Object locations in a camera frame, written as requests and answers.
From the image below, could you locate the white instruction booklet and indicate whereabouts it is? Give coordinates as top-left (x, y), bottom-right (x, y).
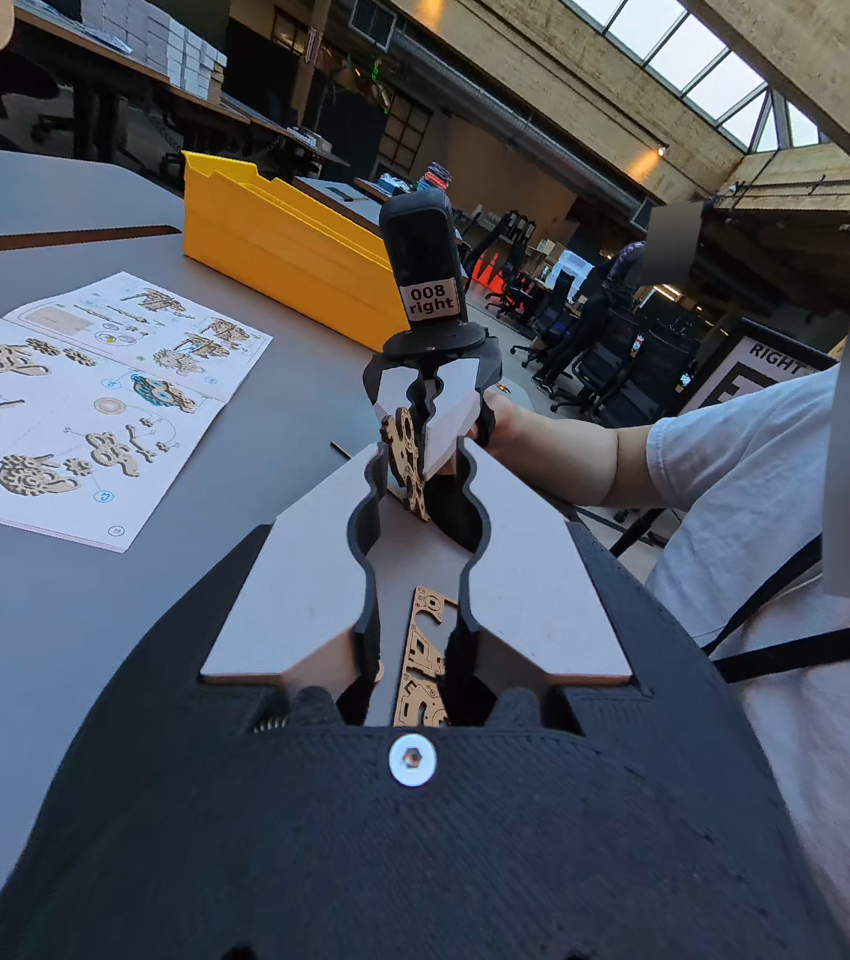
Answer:
top-left (0, 271), bottom-right (274, 554)

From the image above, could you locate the black strap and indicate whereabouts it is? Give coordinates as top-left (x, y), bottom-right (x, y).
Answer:
top-left (702, 534), bottom-right (850, 685)

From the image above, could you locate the long wooden table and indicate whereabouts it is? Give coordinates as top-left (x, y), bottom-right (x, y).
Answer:
top-left (12, 3), bottom-right (351, 166)

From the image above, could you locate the person's right hand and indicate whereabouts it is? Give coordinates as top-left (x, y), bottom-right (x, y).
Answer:
top-left (470, 388), bottom-right (540, 462)

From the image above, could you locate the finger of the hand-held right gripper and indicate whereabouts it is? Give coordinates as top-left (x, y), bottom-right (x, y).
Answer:
top-left (374, 363), bottom-right (426, 451)
top-left (419, 357), bottom-right (484, 483)

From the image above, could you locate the person's right forearm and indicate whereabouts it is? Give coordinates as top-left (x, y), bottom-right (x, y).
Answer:
top-left (515, 411), bottom-right (669, 510)

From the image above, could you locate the black-and-white marker sign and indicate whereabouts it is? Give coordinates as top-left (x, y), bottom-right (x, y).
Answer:
top-left (676, 317), bottom-right (840, 417)

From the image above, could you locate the row of black office chairs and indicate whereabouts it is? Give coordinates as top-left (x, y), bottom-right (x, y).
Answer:
top-left (485, 210), bottom-right (696, 429)

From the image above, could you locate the person's white shirt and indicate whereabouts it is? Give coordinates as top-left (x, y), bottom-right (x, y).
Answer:
top-left (646, 367), bottom-right (850, 960)

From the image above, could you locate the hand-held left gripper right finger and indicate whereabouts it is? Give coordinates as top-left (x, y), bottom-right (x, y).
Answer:
top-left (443, 437), bottom-right (634, 727)

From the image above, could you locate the wall air vent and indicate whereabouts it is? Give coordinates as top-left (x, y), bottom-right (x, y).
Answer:
top-left (350, 0), bottom-right (399, 50)

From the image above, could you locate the long grey table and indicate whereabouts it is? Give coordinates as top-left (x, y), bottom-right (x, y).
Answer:
top-left (293, 176), bottom-right (426, 219)

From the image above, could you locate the thin wooden stick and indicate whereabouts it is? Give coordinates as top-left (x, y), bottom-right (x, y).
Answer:
top-left (330, 440), bottom-right (407, 500)

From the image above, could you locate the wall lamp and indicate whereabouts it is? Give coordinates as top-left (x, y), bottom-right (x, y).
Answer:
top-left (623, 142), bottom-right (669, 185)

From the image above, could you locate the wooden laser-cut parts sheet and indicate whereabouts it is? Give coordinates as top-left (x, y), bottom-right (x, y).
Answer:
top-left (376, 585), bottom-right (463, 727)

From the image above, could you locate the wooden plate with round holes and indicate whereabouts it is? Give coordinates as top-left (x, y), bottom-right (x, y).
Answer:
top-left (381, 407), bottom-right (433, 524)

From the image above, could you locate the yellow plastic bin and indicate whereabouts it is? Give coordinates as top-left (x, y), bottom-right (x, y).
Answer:
top-left (182, 150), bottom-right (411, 352)

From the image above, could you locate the skylight window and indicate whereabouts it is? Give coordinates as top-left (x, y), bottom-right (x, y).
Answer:
top-left (563, 0), bottom-right (834, 155)

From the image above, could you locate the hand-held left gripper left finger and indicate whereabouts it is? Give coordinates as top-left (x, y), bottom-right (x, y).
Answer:
top-left (200, 442), bottom-right (390, 727)

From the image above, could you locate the stack of white boxes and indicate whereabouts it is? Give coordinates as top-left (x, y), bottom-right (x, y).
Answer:
top-left (83, 0), bottom-right (229, 102)

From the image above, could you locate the silver ventilation duct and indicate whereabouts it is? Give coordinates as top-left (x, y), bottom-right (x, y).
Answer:
top-left (387, 30), bottom-right (651, 219)

